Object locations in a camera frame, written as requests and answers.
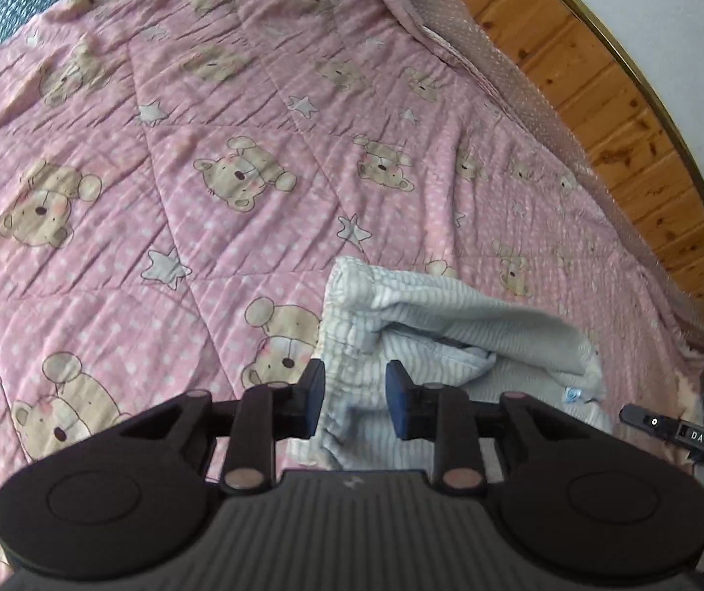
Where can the wooden plank panel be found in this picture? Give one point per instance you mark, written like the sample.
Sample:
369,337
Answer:
604,104

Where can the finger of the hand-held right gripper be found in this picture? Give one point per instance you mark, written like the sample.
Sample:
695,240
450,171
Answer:
642,418

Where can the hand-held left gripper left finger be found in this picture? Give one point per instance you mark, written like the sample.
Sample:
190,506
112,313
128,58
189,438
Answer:
312,397

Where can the pale long-sleeved shirt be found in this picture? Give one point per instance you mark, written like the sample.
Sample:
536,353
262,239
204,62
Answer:
450,320

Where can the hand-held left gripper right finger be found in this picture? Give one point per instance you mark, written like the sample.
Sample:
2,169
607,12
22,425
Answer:
398,406

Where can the pink bear print blanket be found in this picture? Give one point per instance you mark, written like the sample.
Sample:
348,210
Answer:
204,104

